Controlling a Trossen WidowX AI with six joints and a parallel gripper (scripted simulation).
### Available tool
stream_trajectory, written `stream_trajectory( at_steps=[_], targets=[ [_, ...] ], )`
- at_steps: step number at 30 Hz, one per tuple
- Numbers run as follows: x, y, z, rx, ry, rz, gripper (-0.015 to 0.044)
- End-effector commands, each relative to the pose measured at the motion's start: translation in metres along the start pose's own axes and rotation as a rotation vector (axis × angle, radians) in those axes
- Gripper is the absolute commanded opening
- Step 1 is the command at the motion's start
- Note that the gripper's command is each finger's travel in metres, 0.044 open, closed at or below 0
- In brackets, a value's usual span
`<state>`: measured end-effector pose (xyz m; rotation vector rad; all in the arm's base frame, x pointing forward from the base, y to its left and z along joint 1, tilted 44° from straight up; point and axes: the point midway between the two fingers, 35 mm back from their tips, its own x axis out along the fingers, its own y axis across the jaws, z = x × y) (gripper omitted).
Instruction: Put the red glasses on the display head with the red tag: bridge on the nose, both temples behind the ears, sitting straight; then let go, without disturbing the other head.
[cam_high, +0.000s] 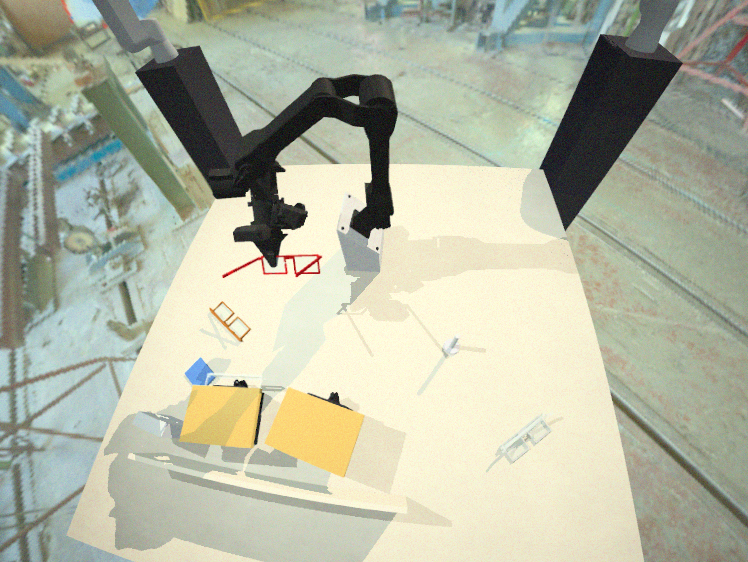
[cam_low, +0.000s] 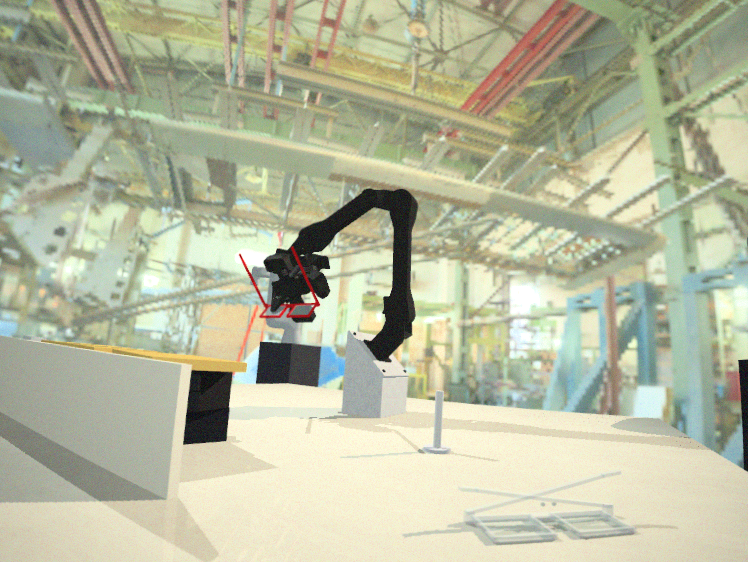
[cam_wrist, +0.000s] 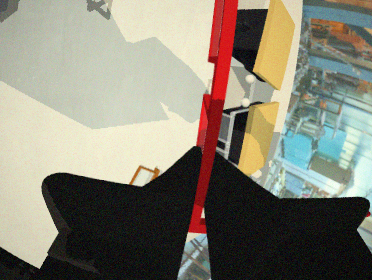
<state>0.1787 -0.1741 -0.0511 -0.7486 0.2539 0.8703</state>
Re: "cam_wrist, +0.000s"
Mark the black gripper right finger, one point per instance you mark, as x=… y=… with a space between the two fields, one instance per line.
x=246 y=223

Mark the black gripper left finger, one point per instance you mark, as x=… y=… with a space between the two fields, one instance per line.
x=156 y=215

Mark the red glasses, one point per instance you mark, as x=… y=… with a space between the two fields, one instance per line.
x=222 y=37

